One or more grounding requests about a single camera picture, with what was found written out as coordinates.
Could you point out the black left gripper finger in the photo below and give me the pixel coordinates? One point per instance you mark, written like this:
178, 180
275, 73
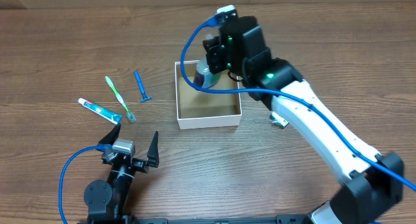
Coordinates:
153, 151
112, 136

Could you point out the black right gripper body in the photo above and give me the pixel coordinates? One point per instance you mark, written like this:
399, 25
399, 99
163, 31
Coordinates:
214, 57

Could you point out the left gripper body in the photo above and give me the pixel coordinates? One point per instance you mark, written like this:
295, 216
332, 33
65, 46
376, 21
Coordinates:
132, 163

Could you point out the clear pump soap bottle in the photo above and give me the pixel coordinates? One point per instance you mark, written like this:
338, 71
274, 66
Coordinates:
203, 77

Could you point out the green soap bar pack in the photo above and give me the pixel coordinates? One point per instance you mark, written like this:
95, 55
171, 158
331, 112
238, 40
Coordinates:
278, 120

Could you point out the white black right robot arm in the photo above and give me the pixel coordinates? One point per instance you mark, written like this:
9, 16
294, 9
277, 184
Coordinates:
370, 183

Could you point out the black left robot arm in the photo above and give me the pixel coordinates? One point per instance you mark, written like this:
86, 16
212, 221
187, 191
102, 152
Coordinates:
106, 199

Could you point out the toothpaste tube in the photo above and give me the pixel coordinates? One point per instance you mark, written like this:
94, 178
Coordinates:
99, 110

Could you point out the green white toothbrush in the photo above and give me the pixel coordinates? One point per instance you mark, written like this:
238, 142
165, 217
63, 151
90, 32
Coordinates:
130, 116

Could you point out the blue disposable razor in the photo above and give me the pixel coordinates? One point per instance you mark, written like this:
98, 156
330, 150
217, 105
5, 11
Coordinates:
141, 87

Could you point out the pink cardboard box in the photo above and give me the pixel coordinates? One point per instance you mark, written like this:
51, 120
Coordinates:
204, 110

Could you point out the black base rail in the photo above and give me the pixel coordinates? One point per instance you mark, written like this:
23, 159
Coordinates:
279, 219

